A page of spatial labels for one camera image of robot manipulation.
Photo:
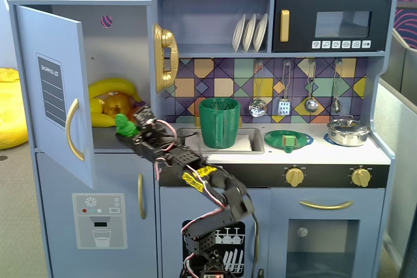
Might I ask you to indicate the green printed cup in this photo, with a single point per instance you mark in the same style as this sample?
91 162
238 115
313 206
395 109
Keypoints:
211 128

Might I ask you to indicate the gold stove knob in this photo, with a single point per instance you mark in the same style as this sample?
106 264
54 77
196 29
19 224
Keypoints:
361 177
294 177

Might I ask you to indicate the small yellow toy banana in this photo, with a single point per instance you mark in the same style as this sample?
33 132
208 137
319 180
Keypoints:
102 120

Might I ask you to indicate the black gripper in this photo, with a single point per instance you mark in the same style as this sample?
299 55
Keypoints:
142 121

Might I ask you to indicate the metal ladle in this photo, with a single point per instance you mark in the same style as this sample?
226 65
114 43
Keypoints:
311 105

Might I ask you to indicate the blue open cabinet door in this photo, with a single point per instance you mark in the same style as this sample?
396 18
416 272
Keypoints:
49 63

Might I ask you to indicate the gold toy telephone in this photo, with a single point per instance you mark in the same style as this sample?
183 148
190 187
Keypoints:
163 60

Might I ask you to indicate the grey toy sink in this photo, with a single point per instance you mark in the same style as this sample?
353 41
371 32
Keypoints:
257 147

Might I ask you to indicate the white toy plate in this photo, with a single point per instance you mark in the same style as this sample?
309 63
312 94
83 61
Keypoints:
260 32
238 32
249 32

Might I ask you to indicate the blue toy kitchen unit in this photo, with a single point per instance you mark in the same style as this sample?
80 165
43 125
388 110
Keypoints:
208 1

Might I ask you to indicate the metal skimmer spoon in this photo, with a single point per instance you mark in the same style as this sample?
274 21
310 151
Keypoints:
258 108

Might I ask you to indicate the blue fridge door water dispenser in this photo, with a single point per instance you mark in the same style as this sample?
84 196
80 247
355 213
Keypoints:
107 177

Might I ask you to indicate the orange toy pomegranate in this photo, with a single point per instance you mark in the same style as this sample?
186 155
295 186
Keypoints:
117 103

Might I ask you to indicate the grey partition panel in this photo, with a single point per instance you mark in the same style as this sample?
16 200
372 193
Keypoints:
400 95

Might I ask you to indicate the metal slotted spatula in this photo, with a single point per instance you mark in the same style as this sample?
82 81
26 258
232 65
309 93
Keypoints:
284 107

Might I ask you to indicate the purple toy grapes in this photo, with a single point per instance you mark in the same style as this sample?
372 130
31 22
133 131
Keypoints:
138 104

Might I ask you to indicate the steel pot with lid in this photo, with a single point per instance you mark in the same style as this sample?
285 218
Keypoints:
348 133

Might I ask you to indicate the yellow beanbag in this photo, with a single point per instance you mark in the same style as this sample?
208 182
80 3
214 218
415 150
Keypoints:
11 108

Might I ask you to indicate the blue dishwasher door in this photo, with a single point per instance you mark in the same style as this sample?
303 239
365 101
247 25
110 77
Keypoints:
169 213

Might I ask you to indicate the yellow toy lemon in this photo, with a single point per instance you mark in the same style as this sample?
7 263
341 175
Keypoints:
96 105

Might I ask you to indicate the green toy broccoli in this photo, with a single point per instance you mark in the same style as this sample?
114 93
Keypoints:
125 126

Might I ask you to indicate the blue oven door with window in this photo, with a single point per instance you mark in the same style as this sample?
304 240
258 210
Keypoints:
280 242

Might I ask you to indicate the silver toy whisk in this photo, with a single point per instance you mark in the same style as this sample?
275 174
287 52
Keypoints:
336 105

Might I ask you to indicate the black toy microwave door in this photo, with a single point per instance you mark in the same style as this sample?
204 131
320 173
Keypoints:
299 24

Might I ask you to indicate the green toy plate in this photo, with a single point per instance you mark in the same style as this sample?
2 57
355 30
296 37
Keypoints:
277 138

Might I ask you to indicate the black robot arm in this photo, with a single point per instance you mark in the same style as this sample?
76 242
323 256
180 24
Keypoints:
233 196

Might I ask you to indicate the large yellow toy banana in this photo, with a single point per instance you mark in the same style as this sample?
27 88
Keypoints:
112 85

